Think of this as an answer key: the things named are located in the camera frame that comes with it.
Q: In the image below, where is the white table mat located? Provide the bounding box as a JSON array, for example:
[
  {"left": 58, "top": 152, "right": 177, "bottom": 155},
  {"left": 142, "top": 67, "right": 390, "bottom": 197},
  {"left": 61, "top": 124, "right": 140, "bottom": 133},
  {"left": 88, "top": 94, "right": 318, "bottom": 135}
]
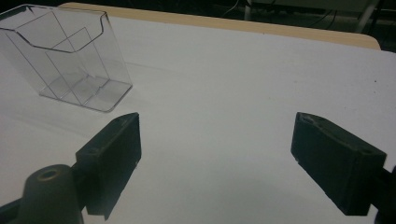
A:
[{"left": 0, "top": 15, "right": 396, "bottom": 224}]

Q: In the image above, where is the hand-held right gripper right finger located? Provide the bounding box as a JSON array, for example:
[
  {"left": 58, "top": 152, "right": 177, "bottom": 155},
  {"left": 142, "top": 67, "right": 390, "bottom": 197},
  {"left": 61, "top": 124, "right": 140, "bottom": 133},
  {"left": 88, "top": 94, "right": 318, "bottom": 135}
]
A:
[{"left": 290, "top": 111, "right": 388, "bottom": 217}]

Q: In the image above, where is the white desk leg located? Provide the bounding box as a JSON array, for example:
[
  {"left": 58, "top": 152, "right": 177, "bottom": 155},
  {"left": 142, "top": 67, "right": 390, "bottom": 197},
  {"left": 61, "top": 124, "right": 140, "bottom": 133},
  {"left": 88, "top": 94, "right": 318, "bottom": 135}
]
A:
[
  {"left": 354, "top": 0, "right": 382, "bottom": 34},
  {"left": 243, "top": 0, "right": 253, "bottom": 21}
]

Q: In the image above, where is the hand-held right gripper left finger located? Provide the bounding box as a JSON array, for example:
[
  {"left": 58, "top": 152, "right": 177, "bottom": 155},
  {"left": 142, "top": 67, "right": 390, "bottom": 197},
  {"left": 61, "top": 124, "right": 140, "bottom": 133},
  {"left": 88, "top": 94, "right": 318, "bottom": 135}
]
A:
[{"left": 75, "top": 112, "right": 143, "bottom": 221}]

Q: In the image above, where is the wooden table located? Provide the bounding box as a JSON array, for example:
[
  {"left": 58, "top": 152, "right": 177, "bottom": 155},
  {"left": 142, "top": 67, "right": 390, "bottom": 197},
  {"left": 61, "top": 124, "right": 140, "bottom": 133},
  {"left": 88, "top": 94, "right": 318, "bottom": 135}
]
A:
[{"left": 58, "top": 2, "right": 382, "bottom": 51}]

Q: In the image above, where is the black floor cable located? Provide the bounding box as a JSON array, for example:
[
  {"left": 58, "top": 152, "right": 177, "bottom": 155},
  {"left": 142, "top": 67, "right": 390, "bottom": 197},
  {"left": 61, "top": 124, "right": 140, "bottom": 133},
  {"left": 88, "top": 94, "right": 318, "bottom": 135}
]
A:
[{"left": 307, "top": 8, "right": 341, "bottom": 29}]

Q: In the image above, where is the clear plastic organizer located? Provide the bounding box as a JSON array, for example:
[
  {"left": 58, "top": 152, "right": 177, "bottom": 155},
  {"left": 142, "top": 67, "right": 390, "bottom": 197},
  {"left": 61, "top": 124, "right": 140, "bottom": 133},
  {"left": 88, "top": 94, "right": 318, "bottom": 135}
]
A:
[{"left": 0, "top": 3, "right": 134, "bottom": 113}]

